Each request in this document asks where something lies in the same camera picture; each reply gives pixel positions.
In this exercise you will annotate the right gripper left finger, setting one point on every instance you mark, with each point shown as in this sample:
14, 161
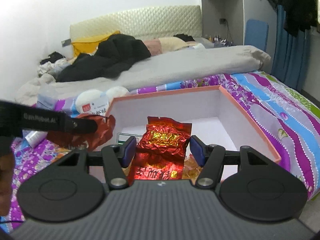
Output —
116, 157

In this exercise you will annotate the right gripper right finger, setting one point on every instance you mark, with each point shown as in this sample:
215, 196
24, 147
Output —
210, 159

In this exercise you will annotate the dark red packet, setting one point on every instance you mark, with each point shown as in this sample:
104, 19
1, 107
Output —
82, 134

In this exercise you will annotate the red foil tea packet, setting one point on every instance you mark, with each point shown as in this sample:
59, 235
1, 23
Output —
161, 152

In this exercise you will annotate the shrimp flavour snack bag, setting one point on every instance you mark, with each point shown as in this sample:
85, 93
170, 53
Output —
98, 106

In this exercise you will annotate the green pickled vegetable packet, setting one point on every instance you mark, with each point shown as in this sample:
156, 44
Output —
123, 137

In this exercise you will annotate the red clear tofu snack packet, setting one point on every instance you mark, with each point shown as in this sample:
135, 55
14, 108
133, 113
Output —
191, 169

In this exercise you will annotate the person's left hand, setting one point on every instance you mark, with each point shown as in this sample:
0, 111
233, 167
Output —
7, 171

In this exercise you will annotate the white spray can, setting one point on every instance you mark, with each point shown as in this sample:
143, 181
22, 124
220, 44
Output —
34, 138

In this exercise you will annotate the pink cardboard box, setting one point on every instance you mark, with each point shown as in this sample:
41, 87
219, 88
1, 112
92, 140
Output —
215, 115

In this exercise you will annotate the grey duvet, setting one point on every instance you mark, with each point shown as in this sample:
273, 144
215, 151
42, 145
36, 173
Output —
185, 64

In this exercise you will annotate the clear blue plastic bag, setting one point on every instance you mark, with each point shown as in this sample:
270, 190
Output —
47, 97

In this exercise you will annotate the white clothes pile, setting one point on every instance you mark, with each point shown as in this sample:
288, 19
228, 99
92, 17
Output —
53, 65

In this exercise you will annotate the white blue plush toy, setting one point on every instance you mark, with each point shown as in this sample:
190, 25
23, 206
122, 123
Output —
91, 94

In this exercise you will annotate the colourful floral bed sheet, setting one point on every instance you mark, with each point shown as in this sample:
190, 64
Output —
289, 120

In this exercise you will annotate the yellow pillow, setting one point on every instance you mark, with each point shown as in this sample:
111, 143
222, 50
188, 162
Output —
89, 45

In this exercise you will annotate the black clothing pile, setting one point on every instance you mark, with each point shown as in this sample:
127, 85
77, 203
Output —
113, 56

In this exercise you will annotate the pink beige pillow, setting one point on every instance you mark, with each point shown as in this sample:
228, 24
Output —
158, 46

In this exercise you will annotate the blue curtain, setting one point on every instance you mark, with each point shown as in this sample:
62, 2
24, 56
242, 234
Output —
291, 57

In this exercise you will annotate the blue padded board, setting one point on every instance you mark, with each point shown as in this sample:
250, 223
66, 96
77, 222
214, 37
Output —
256, 34

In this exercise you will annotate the cream quilted headboard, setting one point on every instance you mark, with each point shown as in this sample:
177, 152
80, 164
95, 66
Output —
144, 23

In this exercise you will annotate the black hanging coat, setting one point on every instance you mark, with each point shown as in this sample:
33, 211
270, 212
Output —
300, 15

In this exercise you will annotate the wall socket panel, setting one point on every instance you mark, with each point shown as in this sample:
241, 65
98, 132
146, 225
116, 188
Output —
65, 43

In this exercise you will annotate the grey wall cabinet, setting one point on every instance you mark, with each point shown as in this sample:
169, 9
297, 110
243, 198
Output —
228, 19

